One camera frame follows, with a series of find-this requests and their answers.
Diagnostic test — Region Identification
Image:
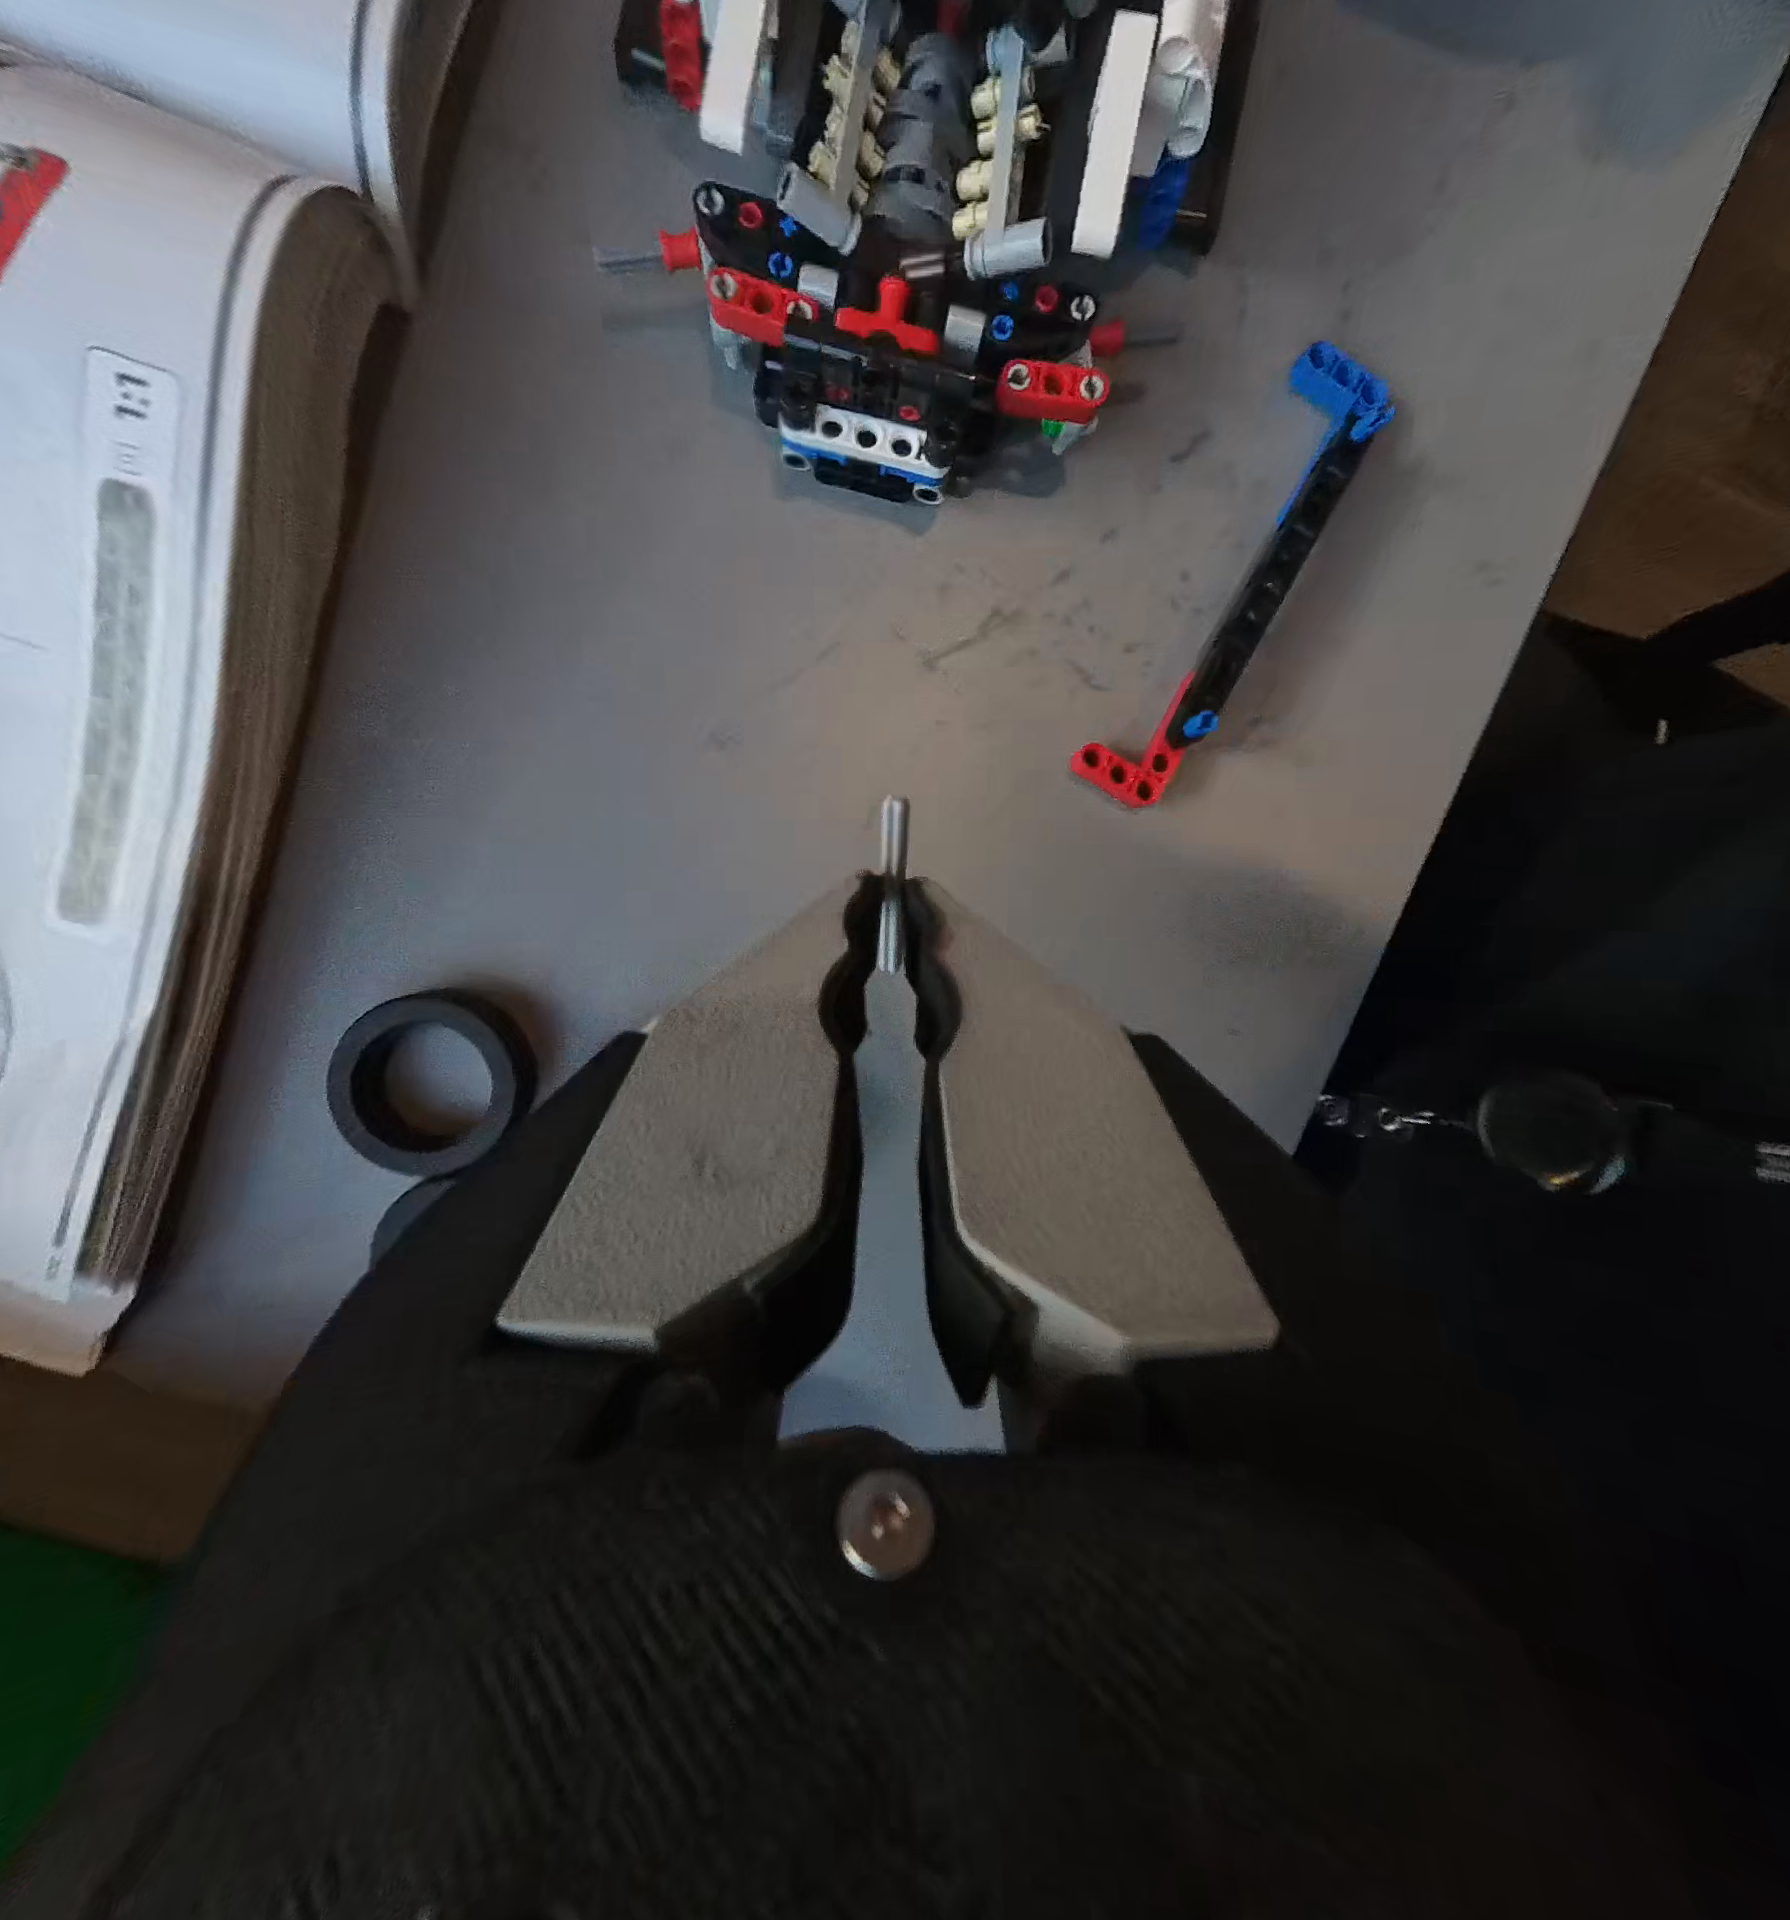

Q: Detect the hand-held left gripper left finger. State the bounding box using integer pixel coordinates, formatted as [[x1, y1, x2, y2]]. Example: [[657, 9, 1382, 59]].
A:
[[491, 876, 876, 1399]]

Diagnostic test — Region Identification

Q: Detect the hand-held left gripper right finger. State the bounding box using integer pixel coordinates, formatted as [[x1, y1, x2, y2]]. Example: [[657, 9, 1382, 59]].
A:
[[906, 880, 1283, 1408]]

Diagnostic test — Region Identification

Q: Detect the red angled brick beam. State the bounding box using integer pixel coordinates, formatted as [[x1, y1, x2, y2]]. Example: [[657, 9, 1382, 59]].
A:
[[1072, 682, 1206, 808]]

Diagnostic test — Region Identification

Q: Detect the long black brick beam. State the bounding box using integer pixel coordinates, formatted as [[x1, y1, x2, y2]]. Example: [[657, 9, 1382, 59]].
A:
[[1181, 428, 1380, 724]]

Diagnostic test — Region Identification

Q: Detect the blue angled brick beam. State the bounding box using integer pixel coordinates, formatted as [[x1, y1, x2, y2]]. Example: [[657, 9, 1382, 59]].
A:
[[1289, 340, 1395, 447]]

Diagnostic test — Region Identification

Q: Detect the green plastic bin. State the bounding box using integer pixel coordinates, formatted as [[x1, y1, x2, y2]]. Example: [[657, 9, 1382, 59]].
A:
[[0, 1504, 165, 1920]]

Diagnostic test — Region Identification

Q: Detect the toy brick race car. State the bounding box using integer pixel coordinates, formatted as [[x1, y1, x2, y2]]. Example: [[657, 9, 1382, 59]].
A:
[[592, 0, 1257, 515]]

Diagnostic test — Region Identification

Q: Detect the black rubber toy tyre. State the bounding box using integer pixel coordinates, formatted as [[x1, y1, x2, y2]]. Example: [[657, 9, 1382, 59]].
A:
[[326, 991, 537, 1176]]

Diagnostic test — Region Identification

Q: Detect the round black badge reel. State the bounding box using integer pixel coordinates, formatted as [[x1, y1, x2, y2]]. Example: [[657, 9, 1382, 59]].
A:
[[1473, 1070, 1634, 1196]]

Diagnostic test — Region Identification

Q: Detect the person's black jacket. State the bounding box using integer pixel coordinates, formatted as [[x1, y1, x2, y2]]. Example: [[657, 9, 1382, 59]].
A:
[[1293, 597, 1790, 1920]]

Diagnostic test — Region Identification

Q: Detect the open building instruction booklet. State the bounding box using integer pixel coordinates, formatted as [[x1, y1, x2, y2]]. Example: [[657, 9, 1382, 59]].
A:
[[0, 0, 480, 1377]]

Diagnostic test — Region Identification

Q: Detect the black lanyard strap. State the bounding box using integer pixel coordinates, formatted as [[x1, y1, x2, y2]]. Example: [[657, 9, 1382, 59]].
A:
[[1621, 1102, 1790, 1202]]

